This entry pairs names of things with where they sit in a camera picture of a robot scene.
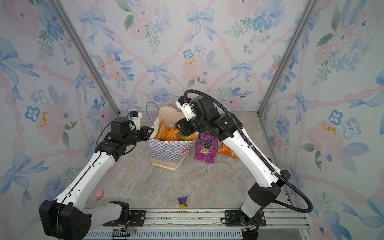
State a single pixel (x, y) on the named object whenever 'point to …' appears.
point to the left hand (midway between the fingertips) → (154, 127)
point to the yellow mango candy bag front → (167, 135)
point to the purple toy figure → (182, 203)
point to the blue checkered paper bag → (169, 154)
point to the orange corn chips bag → (225, 149)
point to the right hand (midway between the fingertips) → (179, 122)
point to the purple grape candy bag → (206, 147)
